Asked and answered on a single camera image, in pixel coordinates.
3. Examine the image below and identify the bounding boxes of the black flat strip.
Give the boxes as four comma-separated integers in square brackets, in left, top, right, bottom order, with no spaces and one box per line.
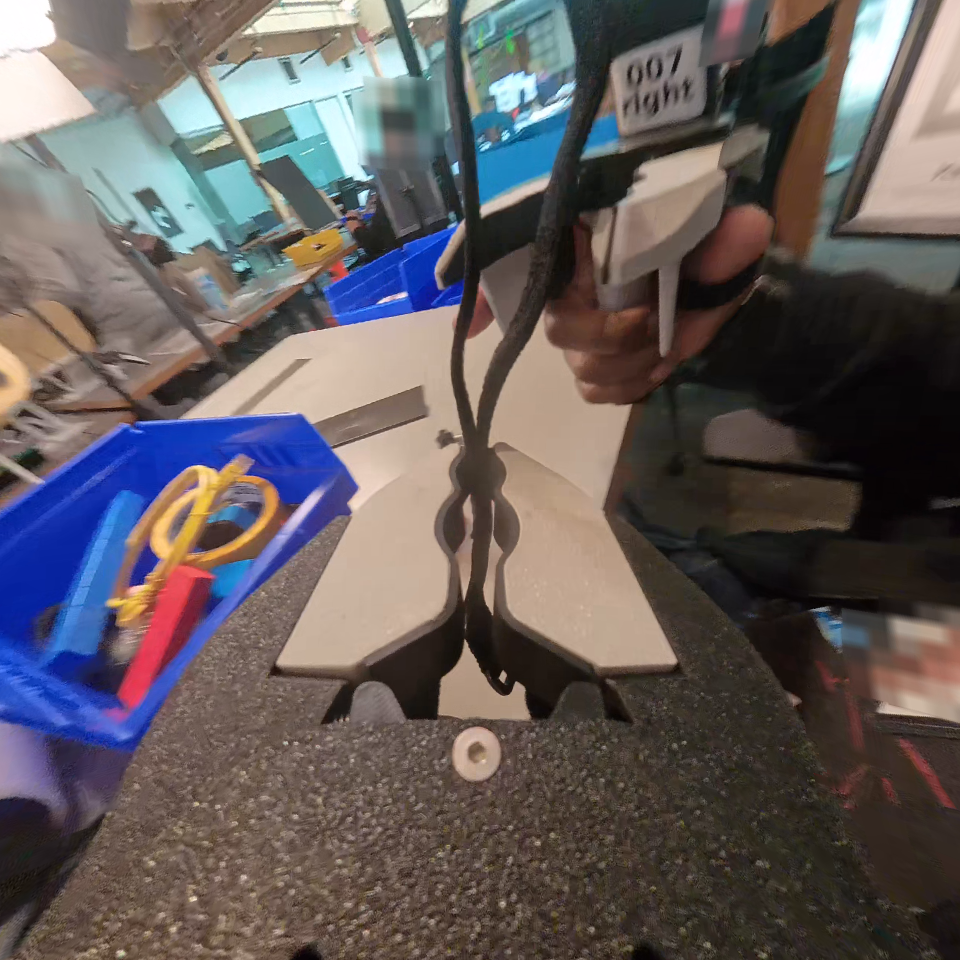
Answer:
[311,386,430,450]

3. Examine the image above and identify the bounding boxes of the blue plastic bin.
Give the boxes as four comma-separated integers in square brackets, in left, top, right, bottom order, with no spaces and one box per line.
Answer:
[0,412,360,751]

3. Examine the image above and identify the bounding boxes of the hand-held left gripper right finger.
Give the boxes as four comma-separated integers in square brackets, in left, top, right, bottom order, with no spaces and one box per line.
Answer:
[483,442,679,717]

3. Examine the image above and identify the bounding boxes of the black braided cable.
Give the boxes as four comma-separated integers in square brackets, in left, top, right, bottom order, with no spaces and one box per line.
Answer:
[442,0,627,695]

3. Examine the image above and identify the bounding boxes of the blue block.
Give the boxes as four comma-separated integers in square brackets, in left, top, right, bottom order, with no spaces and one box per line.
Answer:
[41,491,147,670]

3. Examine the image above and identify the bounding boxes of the red block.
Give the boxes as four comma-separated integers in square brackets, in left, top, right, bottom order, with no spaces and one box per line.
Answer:
[116,566,217,710]

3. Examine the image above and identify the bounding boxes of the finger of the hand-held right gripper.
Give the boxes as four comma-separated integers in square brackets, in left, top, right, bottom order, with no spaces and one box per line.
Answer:
[478,255,579,357]
[433,180,601,290]

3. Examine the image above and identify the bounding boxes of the framed poster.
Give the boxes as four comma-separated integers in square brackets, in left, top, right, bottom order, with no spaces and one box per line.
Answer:
[831,0,960,240]

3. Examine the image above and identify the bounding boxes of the person's right hand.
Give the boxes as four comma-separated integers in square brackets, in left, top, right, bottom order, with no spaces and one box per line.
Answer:
[543,206,775,406]

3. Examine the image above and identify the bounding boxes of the yellow bin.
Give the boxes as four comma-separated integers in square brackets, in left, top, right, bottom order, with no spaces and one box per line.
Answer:
[283,228,346,270]

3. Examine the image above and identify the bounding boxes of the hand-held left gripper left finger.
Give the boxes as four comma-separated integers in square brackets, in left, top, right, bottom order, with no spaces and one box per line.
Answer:
[276,450,465,717]

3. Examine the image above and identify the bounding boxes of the yellow cable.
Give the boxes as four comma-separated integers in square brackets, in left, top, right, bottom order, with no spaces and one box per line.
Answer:
[108,453,282,627]

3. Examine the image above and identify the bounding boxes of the wooden table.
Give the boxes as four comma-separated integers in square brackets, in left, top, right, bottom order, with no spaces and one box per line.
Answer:
[71,247,355,415]

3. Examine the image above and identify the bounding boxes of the black bag red stripes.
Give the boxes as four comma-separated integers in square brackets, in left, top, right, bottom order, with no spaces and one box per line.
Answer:
[750,622,960,909]

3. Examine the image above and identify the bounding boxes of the person's right forearm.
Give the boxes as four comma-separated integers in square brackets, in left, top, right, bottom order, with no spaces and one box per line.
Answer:
[667,251,960,530]

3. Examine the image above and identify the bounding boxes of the row of blue bins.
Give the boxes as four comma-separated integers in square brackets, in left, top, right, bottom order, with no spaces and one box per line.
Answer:
[326,225,468,328]

